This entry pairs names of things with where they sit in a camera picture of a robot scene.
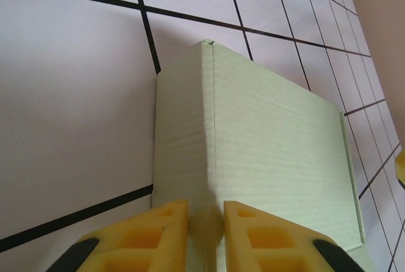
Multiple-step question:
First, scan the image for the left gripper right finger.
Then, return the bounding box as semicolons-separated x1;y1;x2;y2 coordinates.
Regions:
223;200;365;272

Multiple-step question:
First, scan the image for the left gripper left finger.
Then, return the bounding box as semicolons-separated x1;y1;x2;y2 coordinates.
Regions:
47;199;190;272

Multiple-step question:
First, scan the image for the light green paper box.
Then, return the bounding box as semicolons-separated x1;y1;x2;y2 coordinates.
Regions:
151;38;374;272

